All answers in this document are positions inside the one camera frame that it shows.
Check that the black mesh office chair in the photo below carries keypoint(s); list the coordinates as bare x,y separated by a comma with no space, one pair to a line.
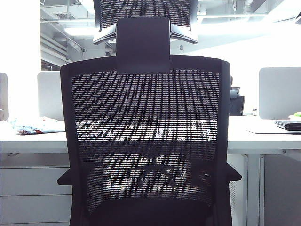
148,122

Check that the black office object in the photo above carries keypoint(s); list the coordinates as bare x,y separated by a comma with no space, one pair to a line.
237,102

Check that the wide white desk divider panel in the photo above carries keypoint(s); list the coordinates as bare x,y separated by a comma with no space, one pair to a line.
50,94

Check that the crumpled printed plastic bag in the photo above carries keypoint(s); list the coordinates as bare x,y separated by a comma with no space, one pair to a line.
35,126

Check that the grey mouse pad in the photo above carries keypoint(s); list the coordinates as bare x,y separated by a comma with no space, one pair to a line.
265,130

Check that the white desk leg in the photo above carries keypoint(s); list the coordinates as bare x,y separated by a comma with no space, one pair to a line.
254,188

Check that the white drawer cabinet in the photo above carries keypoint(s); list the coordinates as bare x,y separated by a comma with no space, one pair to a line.
35,188

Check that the cream cup with green lid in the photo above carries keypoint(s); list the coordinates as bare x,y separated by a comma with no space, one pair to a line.
297,115

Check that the narrow white desk divider panel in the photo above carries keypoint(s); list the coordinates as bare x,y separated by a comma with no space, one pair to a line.
3,96

